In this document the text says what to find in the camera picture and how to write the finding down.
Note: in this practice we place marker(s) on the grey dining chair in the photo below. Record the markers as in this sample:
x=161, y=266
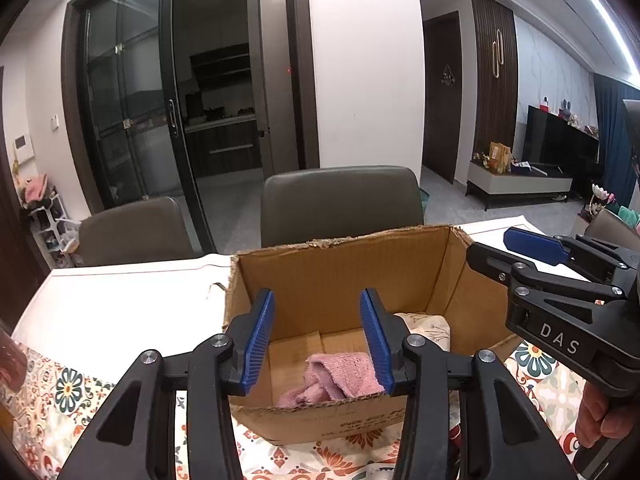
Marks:
x=612, y=225
x=340, y=205
x=135, y=232

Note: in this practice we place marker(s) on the slatted wooden cabinet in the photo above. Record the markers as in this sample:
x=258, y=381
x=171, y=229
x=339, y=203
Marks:
x=492, y=105

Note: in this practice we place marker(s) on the white table cover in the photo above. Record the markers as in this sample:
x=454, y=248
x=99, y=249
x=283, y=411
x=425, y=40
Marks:
x=125, y=300

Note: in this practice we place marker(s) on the sliding glass door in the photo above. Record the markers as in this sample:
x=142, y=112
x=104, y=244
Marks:
x=130, y=90

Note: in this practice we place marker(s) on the patterned tile-print table runner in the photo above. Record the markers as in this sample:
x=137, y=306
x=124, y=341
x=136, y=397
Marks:
x=70, y=390

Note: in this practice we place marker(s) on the blue curtain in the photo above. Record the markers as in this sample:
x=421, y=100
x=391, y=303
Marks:
x=612, y=130

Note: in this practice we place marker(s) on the dark wooden door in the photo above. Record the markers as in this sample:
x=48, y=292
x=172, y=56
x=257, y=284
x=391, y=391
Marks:
x=442, y=125

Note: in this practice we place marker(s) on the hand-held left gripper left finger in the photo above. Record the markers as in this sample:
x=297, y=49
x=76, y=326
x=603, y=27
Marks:
x=260, y=341

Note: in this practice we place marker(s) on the yellow paper bag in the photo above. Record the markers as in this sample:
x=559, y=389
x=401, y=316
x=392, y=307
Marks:
x=499, y=156

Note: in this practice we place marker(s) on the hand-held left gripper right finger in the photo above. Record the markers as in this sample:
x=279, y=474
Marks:
x=374, y=345

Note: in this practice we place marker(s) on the white lotus ornament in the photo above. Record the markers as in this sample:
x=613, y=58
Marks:
x=601, y=195

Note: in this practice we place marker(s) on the white shoe rack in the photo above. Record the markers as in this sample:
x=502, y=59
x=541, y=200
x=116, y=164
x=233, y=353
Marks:
x=47, y=220

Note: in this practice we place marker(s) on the white intercom panel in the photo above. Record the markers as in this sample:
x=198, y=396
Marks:
x=23, y=148

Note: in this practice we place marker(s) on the door hanging ornament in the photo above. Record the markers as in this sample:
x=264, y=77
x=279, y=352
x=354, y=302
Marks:
x=447, y=77

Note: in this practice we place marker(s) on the brown cardboard box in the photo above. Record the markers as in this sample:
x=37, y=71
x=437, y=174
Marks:
x=320, y=280

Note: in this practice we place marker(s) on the dark red object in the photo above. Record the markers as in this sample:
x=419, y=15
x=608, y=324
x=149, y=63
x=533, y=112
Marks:
x=11, y=362

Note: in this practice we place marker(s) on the kitchen counter cabinet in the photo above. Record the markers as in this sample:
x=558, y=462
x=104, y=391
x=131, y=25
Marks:
x=225, y=145

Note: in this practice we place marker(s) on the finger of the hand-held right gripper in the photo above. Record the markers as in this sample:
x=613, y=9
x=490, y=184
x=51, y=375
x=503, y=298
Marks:
x=500, y=265
x=535, y=246

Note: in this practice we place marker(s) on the white television cabinet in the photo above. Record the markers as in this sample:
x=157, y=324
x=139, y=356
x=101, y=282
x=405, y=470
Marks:
x=520, y=185

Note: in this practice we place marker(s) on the pink towel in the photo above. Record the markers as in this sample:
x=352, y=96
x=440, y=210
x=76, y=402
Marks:
x=332, y=375

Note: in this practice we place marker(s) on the beige floral cloth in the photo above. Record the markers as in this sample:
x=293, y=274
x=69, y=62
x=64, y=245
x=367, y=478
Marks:
x=425, y=332

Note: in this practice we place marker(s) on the black television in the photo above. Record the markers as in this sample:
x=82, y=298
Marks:
x=560, y=137

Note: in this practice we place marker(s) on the person's right hand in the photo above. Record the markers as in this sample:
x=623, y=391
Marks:
x=600, y=412

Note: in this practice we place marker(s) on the grey rabbit plush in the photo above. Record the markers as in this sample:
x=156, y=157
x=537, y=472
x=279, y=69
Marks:
x=567, y=110

